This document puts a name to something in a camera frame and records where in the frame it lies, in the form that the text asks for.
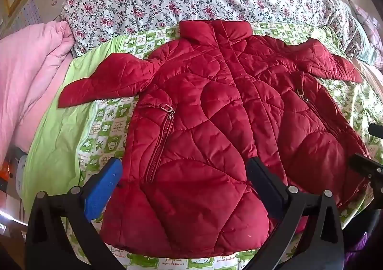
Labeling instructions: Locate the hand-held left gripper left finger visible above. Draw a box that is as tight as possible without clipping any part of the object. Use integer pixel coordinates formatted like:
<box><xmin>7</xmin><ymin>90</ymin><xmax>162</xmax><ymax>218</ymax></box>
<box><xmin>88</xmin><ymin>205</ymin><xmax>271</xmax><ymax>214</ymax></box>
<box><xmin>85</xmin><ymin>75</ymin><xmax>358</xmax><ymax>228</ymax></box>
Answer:
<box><xmin>25</xmin><ymin>158</ymin><xmax>124</xmax><ymax>270</ymax></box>

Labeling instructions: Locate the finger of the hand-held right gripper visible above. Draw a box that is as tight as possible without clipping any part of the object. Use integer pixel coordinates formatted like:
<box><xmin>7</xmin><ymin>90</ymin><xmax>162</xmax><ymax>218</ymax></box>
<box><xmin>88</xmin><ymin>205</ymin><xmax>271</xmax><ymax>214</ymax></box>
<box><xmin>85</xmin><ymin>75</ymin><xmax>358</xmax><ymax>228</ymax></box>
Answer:
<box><xmin>348</xmin><ymin>153</ymin><xmax>383</xmax><ymax>195</ymax></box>
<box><xmin>368</xmin><ymin>123</ymin><xmax>383</xmax><ymax>138</ymax></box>

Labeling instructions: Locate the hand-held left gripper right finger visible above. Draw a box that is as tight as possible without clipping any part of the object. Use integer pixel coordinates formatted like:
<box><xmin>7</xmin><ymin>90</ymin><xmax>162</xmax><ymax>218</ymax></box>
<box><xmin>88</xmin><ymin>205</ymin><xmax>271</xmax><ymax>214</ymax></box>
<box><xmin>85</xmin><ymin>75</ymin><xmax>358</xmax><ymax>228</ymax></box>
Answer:
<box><xmin>245</xmin><ymin>157</ymin><xmax>344</xmax><ymax>270</ymax></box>

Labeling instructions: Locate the red quilted jacket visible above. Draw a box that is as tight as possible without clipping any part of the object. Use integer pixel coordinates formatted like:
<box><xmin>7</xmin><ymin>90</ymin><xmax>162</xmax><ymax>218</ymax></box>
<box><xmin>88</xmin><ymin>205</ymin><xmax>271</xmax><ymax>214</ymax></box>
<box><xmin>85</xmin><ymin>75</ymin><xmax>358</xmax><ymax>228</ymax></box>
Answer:
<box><xmin>58</xmin><ymin>19</ymin><xmax>372</xmax><ymax>259</ymax></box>

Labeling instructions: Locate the green cartoon print blanket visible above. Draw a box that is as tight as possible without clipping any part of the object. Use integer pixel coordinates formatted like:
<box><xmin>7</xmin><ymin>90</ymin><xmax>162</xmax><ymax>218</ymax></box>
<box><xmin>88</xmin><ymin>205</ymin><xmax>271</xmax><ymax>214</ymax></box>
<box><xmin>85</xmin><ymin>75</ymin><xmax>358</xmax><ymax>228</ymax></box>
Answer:
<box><xmin>22</xmin><ymin>23</ymin><xmax>383</xmax><ymax>270</ymax></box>

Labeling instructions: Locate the purple cloth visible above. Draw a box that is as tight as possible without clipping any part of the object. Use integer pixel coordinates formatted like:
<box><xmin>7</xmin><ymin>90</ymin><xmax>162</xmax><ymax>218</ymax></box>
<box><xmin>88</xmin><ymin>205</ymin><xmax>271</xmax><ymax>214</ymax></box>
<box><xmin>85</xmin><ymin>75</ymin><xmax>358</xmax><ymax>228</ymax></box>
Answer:
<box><xmin>344</xmin><ymin>228</ymin><xmax>378</xmax><ymax>270</ymax></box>

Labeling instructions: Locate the plaid pillow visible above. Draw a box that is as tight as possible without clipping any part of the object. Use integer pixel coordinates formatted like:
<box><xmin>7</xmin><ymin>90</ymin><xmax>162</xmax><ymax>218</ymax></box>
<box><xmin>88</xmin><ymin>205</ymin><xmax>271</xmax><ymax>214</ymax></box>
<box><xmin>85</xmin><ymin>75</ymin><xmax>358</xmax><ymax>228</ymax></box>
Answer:
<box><xmin>349</xmin><ymin>0</ymin><xmax>383</xmax><ymax>68</ymax></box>

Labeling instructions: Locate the pink blanket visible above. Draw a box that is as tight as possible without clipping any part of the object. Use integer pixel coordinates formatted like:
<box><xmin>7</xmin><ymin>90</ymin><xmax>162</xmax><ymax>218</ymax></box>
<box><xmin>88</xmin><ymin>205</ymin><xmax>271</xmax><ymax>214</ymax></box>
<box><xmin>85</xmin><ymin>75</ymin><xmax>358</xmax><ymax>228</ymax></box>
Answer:
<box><xmin>0</xmin><ymin>21</ymin><xmax>75</xmax><ymax>166</ymax></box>

